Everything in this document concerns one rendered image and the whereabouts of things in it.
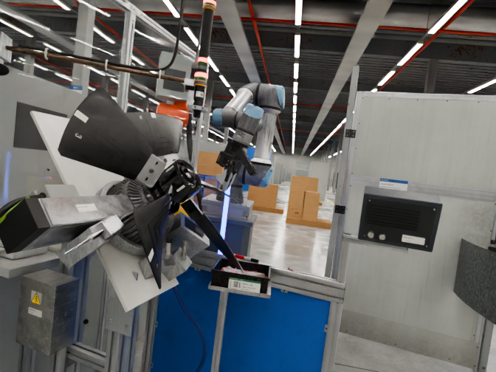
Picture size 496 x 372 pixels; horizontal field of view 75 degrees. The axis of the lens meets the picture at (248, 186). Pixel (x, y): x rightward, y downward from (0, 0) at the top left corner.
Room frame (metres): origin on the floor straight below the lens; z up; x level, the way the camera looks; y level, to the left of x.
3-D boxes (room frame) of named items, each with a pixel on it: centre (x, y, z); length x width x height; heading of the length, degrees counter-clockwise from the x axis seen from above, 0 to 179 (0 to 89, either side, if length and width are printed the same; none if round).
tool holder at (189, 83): (1.13, 0.21, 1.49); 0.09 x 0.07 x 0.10; 105
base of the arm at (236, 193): (1.78, 0.09, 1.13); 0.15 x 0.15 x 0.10
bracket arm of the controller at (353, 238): (1.25, -0.51, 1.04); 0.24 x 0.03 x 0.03; 70
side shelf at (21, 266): (1.21, 0.76, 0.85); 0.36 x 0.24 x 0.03; 160
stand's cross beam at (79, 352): (1.08, 0.46, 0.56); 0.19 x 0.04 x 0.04; 70
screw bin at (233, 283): (1.26, -0.02, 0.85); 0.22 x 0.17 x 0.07; 84
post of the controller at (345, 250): (1.29, -0.42, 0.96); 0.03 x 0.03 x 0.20; 70
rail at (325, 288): (1.44, -0.01, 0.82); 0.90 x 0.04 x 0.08; 70
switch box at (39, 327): (1.03, 0.60, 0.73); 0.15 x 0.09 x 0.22; 70
